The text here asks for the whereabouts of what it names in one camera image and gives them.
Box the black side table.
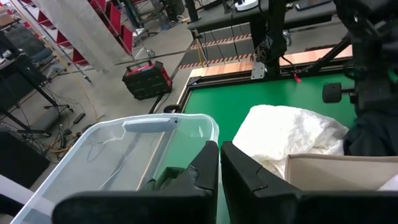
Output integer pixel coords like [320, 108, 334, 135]
[186, 0, 338, 40]

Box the green table mat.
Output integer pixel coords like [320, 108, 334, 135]
[182, 73, 358, 147]

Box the large black garment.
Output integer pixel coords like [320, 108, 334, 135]
[343, 110, 398, 157]

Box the white round device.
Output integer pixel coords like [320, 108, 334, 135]
[233, 0, 259, 12]

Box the red bin shelving rack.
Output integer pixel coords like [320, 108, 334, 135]
[18, 0, 156, 83]

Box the grey translucent hanging sheet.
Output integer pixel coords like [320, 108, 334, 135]
[32, 0, 133, 73]

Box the floor cable tangle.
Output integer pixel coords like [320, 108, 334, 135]
[40, 104, 106, 156]

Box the white shirt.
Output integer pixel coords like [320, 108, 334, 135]
[377, 174, 398, 192]

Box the red and black toolbox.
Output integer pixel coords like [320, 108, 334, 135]
[121, 60, 173, 101]

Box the black power strip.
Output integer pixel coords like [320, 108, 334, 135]
[72, 111, 87, 124]

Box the beige fabric bin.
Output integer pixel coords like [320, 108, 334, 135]
[284, 152, 398, 192]

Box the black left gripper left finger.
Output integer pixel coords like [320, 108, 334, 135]
[51, 140, 220, 224]

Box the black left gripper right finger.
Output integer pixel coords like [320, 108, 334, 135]
[220, 141, 398, 224]

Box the black aluminium table frame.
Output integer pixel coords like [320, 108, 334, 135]
[148, 36, 355, 114]

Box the white lace garment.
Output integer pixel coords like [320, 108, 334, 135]
[232, 104, 349, 180]

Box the clear plastic storage bin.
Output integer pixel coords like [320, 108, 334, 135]
[11, 113, 220, 224]

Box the dark office chair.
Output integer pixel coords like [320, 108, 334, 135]
[4, 24, 55, 68]

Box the dark green garment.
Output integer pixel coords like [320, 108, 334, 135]
[139, 166, 200, 192]

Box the silver metal bracket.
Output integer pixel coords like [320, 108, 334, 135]
[250, 55, 267, 80]

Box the black equipment case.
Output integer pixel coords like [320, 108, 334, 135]
[0, 130, 51, 190]

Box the black desk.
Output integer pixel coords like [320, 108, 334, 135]
[0, 29, 75, 138]

